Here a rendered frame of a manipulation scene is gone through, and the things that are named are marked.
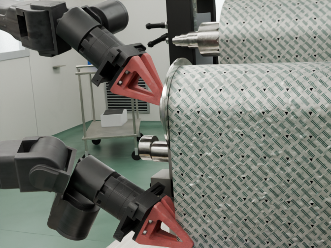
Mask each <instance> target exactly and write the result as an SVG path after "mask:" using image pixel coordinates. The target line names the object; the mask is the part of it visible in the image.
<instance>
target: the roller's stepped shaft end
mask: <svg viewBox="0 0 331 248"><path fill-rule="evenodd" d="M172 43H173V44H175V45H176V46H181V47H189V48H190V49H197V48H198V32H197V31H191V32H188V33H186V34H181V35H177V36H175V38H173V39H172Z"/></svg>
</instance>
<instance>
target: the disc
mask: <svg viewBox="0 0 331 248"><path fill-rule="evenodd" d="M182 65H192V64H191V62H190V61H189V60H188V59H186V58H178V59H176V60H175V61H174V62H173V63H172V65H171V66H170V68H169V70H168V72H167V75H166V78H165V83H164V87H163V94H162V123H163V130H164V135H165V140H166V143H167V145H168V147H169V149H170V135H169V121H168V98H169V91H170V86H171V82H172V79H173V77H174V74H175V72H176V71H177V69H178V68H179V67H180V66H182Z"/></svg>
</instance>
